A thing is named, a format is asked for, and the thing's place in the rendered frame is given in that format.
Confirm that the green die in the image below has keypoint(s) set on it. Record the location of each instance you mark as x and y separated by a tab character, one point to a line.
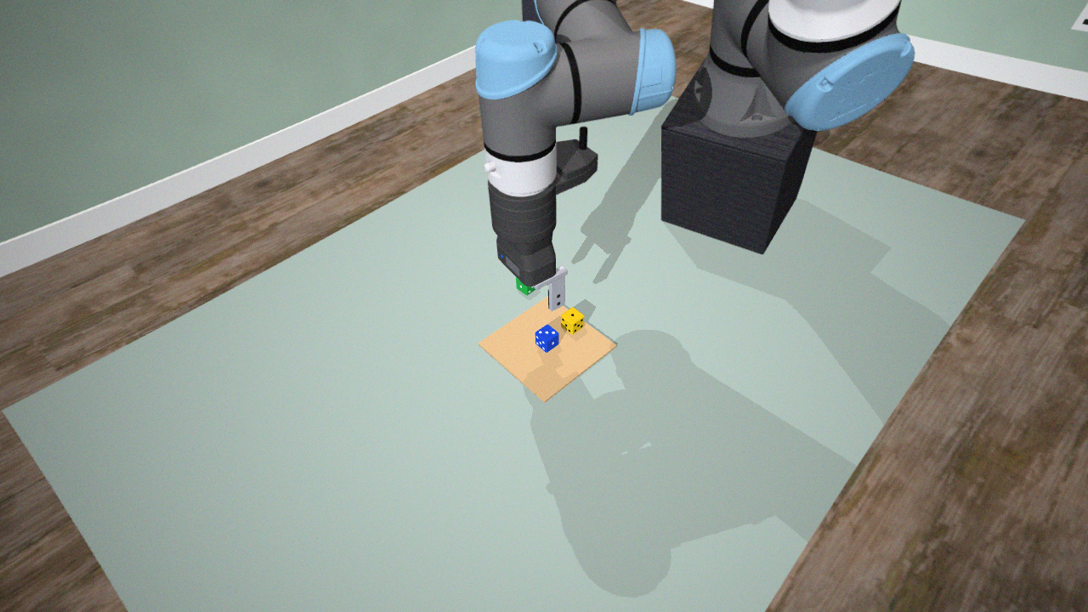
524	289

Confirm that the tan flat mat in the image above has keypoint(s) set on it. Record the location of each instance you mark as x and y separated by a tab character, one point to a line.
545	374

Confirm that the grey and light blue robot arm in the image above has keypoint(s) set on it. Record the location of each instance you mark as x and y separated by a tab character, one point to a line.
827	61

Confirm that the yellow die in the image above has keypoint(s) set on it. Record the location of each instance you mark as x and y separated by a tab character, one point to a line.
572	320

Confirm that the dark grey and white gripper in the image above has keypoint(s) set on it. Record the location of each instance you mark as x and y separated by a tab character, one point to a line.
523	210

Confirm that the blue die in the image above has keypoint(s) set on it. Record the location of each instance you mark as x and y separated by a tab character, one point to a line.
546	338

